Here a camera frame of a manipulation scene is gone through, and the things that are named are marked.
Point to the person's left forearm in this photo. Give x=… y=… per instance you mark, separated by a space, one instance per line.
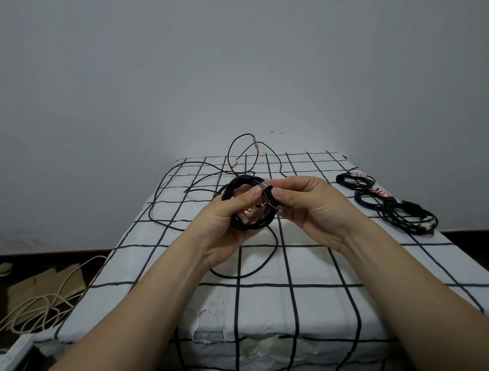
x=137 y=317

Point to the flattened brown cardboard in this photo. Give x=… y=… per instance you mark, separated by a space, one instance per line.
x=34 y=286

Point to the person's right forearm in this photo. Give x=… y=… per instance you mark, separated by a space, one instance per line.
x=412 y=302

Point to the person's left hand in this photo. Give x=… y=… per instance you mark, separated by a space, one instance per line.
x=216 y=233

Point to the person's left thumb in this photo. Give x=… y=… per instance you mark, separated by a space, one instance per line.
x=248 y=199

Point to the person's right thumb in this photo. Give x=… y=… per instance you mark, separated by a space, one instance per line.
x=287 y=195

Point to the person's right hand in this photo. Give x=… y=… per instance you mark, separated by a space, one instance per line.
x=321 y=218

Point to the beige round object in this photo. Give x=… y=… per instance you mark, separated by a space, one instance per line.
x=4 y=268

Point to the white black-grid tablecloth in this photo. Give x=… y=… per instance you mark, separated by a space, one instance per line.
x=267 y=313

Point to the white power strip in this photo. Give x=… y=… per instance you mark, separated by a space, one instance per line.
x=17 y=353

